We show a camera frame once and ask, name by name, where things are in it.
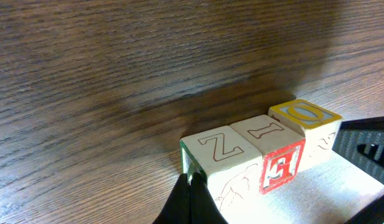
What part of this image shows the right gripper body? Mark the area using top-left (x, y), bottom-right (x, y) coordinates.
top-left (333, 116), bottom-right (384, 224)

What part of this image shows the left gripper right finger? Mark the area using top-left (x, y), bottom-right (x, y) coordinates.
top-left (189, 172), bottom-right (228, 224)

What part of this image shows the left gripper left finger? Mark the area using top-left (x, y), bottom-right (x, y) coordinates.
top-left (153, 174), bottom-right (190, 224)

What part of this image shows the wooden block green side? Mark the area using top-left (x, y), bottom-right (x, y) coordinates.
top-left (179, 125), bottom-right (263, 215)

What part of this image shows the wooden block yellow O side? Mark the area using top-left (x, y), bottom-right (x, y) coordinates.
top-left (268, 99), bottom-right (343, 172)

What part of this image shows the red letter E block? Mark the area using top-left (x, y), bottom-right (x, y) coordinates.
top-left (231, 115), bottom-right (306, 194)

